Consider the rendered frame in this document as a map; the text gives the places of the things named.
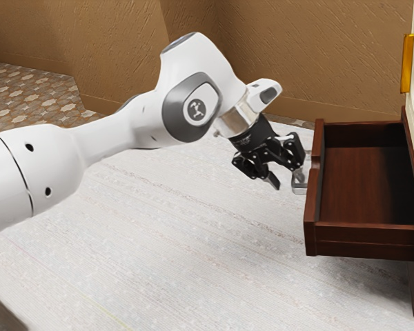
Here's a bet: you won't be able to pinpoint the dark wooden drawer silver handle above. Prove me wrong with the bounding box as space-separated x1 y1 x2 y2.
291 118 414 262

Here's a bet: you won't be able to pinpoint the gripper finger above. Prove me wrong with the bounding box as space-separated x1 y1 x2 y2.
231 151 282 190
272 132 307 184

